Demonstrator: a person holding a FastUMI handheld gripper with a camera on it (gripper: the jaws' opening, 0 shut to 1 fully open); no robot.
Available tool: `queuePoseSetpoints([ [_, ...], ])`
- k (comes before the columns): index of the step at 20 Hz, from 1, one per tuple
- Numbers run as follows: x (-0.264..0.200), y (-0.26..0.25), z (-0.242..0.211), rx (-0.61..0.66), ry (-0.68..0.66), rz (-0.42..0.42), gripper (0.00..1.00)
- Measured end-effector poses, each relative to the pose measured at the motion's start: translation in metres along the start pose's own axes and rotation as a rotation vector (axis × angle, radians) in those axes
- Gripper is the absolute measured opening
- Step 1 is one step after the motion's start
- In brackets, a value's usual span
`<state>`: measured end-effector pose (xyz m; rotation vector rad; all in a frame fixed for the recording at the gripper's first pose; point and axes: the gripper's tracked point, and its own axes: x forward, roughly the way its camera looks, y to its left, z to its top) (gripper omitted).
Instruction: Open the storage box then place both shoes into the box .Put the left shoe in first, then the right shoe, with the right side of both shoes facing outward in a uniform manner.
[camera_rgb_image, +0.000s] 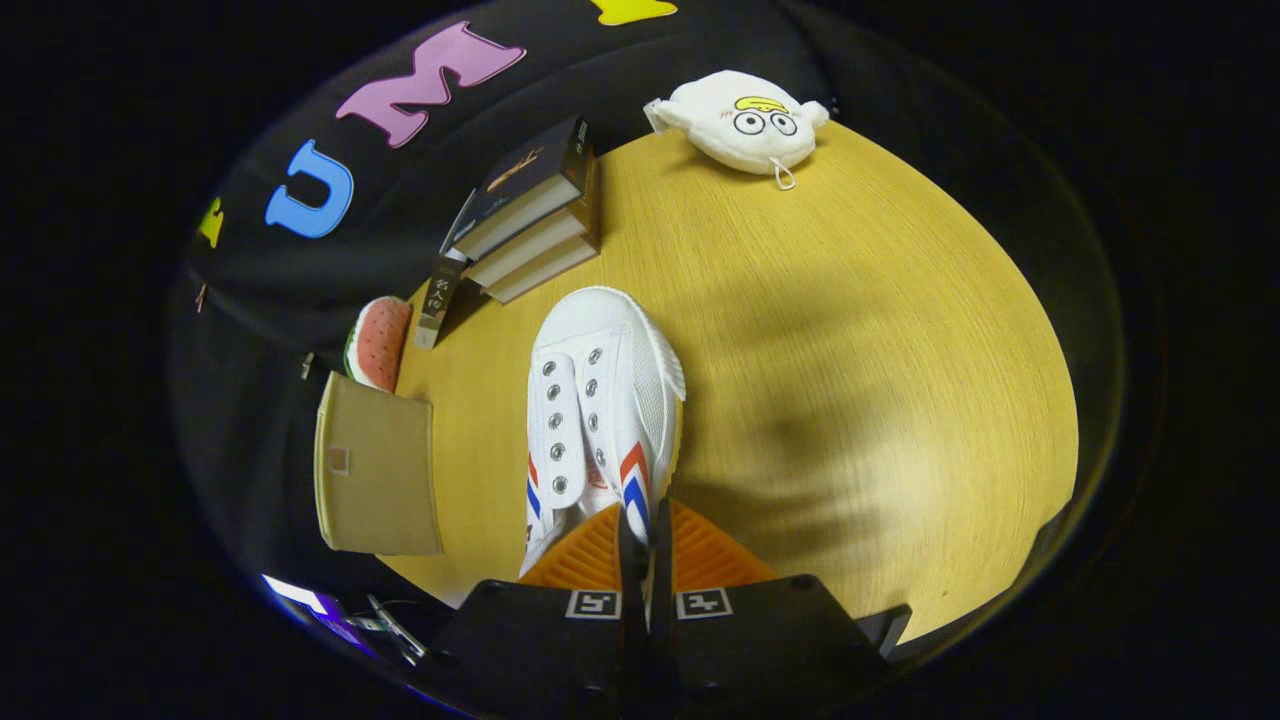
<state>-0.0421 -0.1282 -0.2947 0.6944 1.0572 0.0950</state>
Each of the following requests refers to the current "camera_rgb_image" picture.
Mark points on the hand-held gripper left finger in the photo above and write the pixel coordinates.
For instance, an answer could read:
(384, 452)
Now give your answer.
(540, 650)

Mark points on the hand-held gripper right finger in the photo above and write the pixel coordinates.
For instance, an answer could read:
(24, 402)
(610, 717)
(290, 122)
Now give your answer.
(760, 650)

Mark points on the beige fabric storage box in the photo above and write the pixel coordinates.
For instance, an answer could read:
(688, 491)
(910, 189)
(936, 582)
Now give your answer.
(380, 480)

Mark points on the white canvas shoe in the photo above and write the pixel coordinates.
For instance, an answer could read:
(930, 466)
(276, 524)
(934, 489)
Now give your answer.
(600, 340)

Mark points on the computer monitor screen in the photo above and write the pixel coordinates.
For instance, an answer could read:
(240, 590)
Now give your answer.
(300, 595)

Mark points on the watermelon slice plush toy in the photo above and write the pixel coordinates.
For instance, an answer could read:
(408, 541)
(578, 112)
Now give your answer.
(385, 340)

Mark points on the white portrait cover book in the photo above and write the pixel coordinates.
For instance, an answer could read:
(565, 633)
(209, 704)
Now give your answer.
(438, 300)

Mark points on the silver clip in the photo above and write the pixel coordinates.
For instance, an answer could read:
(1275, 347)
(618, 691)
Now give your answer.
(307, 366)

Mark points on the black backdrop cloth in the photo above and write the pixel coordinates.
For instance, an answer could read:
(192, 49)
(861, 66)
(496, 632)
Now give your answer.
(250, 290)

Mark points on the black cover book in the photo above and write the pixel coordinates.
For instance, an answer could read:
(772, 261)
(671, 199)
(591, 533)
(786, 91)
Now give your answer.
(520, 175)

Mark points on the white cartoon face plush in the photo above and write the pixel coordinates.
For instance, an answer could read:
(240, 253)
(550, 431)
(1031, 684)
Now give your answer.
(720, 125)

